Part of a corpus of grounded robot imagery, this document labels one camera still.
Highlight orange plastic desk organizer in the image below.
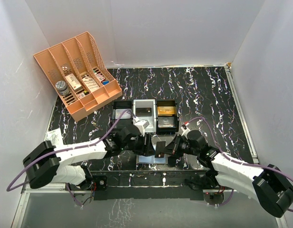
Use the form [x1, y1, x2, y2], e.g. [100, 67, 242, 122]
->
[33, 32, 122, 122]

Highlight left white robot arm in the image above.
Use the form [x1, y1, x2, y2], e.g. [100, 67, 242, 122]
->
[23, 120, 149, 190]

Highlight white label cards stack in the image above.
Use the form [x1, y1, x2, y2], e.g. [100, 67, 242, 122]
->
[82, 74, 100, 92]

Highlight white pink box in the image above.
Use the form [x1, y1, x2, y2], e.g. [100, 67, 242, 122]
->
[65, 74, 82, 92]

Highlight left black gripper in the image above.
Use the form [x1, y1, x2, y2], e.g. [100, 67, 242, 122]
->
[121, 132, 156, 156]

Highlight dark patterned card in tray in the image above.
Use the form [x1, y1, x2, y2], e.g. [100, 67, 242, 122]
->
[158, 116, 176, 128]

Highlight black card with chip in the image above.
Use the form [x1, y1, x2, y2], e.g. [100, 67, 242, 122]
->
[155, 141, 166, 158]

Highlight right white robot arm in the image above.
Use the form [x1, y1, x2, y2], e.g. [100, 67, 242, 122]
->
[160, 130, 293, 218]

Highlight small pink white packet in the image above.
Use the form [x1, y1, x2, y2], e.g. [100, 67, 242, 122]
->
[93, 69, 106, 83]

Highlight white printed paper sheet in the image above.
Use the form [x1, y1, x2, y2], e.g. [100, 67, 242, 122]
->
[45, 128, 64, 146]

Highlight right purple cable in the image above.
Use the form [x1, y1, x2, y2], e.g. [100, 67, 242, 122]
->
[183, 116, 293, 213]

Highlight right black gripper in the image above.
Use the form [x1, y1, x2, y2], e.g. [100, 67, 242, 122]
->
[161, 134, 199, 157]

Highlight blue small item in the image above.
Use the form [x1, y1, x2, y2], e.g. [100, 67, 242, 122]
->
[102, 80, 109, 85]

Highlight grey leather card holder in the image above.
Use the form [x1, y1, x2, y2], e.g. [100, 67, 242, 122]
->
[136, 155, 176, 169]

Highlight cards in black tray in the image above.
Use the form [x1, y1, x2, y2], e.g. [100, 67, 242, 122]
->
[115, 109, 132, 119]

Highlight black and white tray set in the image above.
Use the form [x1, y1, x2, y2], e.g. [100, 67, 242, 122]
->
[111, 99, 179, 135]

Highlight small round patterned tin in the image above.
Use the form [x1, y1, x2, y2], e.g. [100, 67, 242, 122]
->
[55, 80, 69, 96]

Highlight black card in white tray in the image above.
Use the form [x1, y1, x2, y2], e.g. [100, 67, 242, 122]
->
[136, 107, 152, 117]

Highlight gold card in tray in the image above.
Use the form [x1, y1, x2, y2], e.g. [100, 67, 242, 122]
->
[157, 106, 176, 116]

